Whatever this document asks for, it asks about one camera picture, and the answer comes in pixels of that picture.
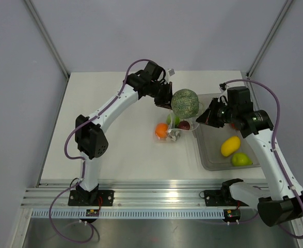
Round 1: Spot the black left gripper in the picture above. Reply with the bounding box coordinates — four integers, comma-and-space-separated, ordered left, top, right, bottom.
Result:
148, 82, 177, 111

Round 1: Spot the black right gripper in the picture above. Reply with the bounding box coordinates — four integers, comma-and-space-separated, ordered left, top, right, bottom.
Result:
197, 98, 237, 128

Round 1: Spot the green netted melon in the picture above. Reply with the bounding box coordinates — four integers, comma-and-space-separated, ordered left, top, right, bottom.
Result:
171, 89, 204, 119

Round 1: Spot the light green apple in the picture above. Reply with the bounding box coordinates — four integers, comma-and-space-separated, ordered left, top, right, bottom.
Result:
166, 114, 181, 126
231, 152, 253, 166

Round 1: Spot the dark red passion fruit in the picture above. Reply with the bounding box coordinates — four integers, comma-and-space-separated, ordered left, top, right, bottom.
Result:
178, 120, 190, 130

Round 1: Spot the orange fruit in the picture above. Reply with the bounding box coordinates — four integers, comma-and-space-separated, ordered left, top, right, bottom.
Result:
155, 122, 168, 139

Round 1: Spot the clear zip top bag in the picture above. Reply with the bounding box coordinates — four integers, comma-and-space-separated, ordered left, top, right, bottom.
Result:
153, 111, 199, 143

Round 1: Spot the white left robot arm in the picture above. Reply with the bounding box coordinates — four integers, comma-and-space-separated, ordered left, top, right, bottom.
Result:
74, 60, 173, 206

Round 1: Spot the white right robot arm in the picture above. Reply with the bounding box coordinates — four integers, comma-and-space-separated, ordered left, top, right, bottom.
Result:
197, 86, 303, 227

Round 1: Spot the clear plastic bin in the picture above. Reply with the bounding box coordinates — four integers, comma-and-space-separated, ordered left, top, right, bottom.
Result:
195, 92, 262, 172

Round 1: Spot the yellow fruit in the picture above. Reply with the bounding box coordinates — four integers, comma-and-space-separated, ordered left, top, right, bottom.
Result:
220, 136, 241, 157

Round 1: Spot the right small circuit board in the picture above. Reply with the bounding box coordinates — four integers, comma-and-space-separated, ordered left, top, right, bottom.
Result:
224, 209, 241, 222

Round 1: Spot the small circuit board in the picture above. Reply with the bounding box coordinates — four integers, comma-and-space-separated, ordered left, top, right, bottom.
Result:
86, 209, 100, 217
224, 209, 241, 222

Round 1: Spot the left small circuit board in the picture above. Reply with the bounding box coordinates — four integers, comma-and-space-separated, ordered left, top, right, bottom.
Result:
86, 209, 100, 217

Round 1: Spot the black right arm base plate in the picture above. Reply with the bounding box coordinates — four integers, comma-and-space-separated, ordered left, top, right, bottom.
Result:
199, 190, 241, 207

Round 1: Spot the white slotted cable duct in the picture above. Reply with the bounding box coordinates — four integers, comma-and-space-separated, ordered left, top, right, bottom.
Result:
31, 209, 225, 220

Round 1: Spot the right aluminium frame post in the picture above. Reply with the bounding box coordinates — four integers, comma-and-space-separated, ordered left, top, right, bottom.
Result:
246, 0, 296, 79

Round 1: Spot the aluminium frame post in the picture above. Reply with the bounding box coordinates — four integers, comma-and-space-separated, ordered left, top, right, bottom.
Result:
22, 0, 70, 82
246, 0, 296, 79

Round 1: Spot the left aluminium frame post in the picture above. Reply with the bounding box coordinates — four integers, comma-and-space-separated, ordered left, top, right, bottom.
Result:
22, 0, 70, 82

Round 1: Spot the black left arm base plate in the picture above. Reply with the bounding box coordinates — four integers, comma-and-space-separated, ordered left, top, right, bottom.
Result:
68, 190, 115, 207

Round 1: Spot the aluminium table edge rail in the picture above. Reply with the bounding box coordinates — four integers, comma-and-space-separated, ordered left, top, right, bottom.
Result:
21, 179, 223, 209

